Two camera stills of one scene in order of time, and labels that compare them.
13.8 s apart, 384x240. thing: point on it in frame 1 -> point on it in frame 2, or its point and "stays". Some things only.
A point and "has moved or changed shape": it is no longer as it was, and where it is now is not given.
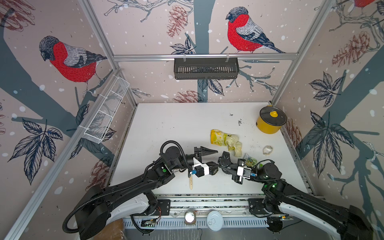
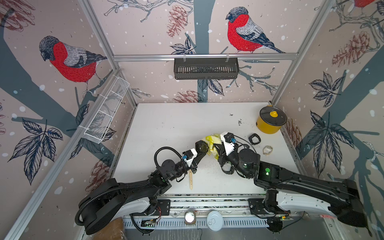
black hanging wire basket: [203, 68] stays
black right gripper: [236, 178] -> [222, 154]
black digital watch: [213, 168] -> [201, 146]
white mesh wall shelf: [107, 111] stays
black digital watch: [225, 160] has moved or changed shape
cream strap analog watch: [267, 149] stays
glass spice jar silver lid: [190, 217] stays
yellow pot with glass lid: [270, 119] stays
